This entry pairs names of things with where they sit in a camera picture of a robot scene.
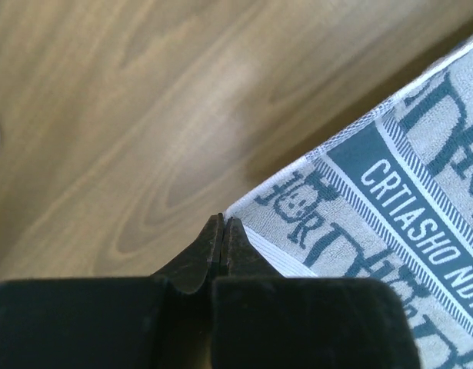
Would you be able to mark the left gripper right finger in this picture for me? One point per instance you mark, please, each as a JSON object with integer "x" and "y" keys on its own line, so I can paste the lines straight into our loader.
{"x": 263, "y": 320}

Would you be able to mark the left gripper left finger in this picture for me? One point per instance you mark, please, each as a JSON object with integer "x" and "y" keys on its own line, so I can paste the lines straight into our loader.
{"x": 106, "y": 322}

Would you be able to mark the blue white patterned towel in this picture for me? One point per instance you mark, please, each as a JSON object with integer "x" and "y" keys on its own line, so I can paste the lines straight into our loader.
{"x": 389, "y": 197}

